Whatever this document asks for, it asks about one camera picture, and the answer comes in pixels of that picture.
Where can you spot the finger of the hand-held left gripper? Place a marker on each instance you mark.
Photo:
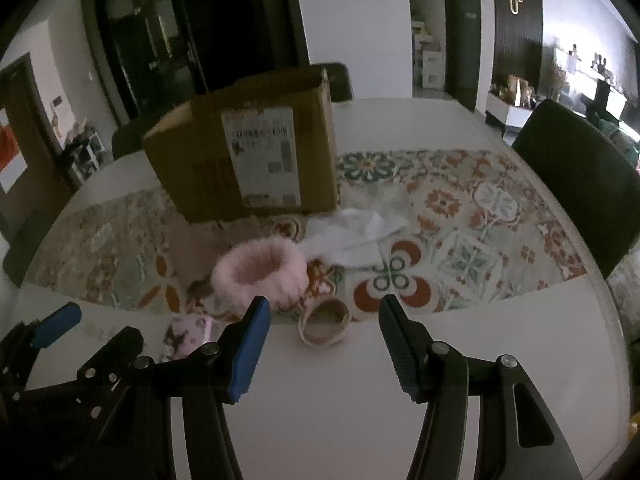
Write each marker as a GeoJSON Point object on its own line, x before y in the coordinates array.
{"type": "Point", "coordinates": [57, 326]}
{"type": "Point", "coordinates": [122, 345]}

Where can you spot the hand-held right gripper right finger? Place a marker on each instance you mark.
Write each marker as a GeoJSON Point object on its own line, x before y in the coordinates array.
{"type": "Point", "coordinates": [400, 355]}

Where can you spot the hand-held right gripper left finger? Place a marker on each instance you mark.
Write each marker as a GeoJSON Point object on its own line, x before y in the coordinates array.
{"type": "Point", "coordinates": [247, 355]}

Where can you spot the pink fluffy headband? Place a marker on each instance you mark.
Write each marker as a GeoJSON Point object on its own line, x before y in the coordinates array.
{"type": "Point", "coordinates": [291, 260]}

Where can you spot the brown cardboard box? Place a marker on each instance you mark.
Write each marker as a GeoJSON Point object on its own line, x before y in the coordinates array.
{"type": "Point", "coordinates": [192, 170]}

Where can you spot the pink patterned cloth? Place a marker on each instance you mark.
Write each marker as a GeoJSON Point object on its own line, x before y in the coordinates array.
{"type": "Point", "coordinates": [190, 330]}

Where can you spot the white cloth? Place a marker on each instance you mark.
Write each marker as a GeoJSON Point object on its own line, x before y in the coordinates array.
{"type": "Point", "coordinates": [352, 240]}

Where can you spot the floral patterned table runner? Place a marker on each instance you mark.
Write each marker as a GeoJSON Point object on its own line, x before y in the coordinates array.
{"type": "Point", "coordinates": [450, 200]}

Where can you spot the cluttered trolley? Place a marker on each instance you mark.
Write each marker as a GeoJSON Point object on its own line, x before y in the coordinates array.
{"type": "Point", "coordinates": [85, 150]}

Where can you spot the red and white poster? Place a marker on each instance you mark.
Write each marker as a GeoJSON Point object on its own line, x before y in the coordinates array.
{"type": "Point", "coordinates": [10, 152]}

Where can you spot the brown wooden door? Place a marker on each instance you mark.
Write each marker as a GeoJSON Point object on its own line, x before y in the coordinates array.
{"type": "Point", "coordinates": [35, 125]}

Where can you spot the large black chair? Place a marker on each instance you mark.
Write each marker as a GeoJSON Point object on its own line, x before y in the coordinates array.
{"type": "Point", "coordinates": [575, 185]}

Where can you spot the white side cabinet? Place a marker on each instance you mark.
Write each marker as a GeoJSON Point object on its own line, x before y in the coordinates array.
{"type": "Point", "coordinates": [507, 112]}

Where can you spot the white box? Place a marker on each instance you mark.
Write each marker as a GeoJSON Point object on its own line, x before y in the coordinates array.
{"type": "Point", "coordinates": [432, 70]}

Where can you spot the dark glass sliding door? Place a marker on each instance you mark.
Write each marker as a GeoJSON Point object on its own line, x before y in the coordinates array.
{"type": "Point", "coordinates": [150, 35]}

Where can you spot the dark narrow door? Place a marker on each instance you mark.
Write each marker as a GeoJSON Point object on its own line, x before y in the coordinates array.
{"type": "Point", "coordinates": [461, 35]}

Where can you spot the dark slatted wall panel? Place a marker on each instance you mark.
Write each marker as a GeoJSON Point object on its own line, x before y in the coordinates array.
{"type": "Point", "coordinates": [530, 35]}

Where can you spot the wall shelf with ornaments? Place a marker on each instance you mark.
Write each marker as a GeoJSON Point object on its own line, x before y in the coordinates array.
{"type": "Point", "coordinates": [595, 67]}

